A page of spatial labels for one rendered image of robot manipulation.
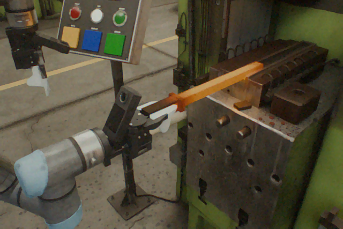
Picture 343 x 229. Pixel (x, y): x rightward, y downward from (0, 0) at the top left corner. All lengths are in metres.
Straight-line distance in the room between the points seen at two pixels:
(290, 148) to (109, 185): 1.33
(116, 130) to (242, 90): 0.45
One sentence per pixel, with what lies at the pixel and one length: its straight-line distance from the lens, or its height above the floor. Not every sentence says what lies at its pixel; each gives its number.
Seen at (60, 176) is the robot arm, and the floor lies 0.99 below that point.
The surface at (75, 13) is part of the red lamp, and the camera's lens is 1.23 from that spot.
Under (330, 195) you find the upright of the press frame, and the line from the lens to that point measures 1.11.
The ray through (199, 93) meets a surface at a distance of 0.75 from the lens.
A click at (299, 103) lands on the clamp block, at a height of 0.98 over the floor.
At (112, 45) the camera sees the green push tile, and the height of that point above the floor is 1.00.
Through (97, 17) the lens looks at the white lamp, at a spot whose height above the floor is 1.08.
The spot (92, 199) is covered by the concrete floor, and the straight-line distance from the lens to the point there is 1.88.
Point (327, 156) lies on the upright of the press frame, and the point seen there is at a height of 0.77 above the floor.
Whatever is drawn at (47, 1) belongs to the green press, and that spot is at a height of 0.29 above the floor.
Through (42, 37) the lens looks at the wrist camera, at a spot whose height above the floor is 1.10.
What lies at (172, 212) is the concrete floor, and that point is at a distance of 1.76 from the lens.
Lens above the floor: 1.38
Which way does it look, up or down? 31 degrees down
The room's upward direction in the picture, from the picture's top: straight up
